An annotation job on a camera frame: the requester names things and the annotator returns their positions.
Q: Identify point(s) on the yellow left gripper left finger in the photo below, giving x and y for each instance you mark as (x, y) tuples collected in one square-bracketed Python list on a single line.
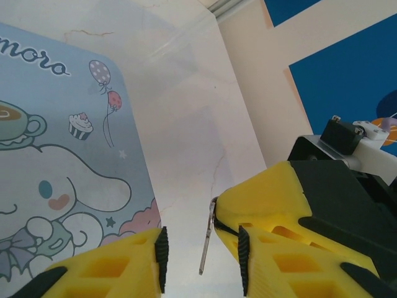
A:
[(124, 267)]

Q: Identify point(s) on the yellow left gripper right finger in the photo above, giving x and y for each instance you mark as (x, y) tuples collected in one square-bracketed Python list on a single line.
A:
[(294, 273)]

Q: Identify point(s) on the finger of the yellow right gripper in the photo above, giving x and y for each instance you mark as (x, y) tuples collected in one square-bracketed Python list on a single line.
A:
[(279, 229), (270, 192)]

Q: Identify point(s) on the silver key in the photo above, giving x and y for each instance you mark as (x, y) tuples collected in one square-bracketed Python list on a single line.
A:
[(207, 239)]

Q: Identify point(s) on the clear blue plastic bag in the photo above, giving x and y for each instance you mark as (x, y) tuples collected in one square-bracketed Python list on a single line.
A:
[(62, 139)]

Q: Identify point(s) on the aluminium upright frame post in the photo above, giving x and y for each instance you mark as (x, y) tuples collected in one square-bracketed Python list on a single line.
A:
[(229, 7)]

